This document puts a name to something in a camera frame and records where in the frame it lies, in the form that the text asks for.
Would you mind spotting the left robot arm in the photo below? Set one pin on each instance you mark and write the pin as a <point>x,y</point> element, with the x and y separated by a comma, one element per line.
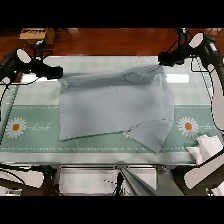
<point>13,65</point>

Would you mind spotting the white garment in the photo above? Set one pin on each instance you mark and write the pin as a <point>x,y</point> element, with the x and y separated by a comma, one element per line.
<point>208,146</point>

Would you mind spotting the light blue shirt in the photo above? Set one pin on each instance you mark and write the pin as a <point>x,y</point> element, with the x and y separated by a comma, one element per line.
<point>113,106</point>

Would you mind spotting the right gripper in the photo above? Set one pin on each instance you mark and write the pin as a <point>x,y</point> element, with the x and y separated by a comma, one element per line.
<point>167,58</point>

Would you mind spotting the silver frame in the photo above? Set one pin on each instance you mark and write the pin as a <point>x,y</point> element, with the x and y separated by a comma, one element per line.
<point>140,186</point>

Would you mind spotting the cardboard box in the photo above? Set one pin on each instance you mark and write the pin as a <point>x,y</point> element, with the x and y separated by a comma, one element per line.
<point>33,33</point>

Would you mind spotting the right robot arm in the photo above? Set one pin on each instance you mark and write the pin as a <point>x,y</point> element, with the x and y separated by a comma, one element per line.
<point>207,44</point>

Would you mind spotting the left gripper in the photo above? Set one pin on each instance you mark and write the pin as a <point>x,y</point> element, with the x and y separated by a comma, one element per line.
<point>55,72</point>

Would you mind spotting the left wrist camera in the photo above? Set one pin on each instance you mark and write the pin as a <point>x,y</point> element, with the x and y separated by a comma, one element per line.
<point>40,45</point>

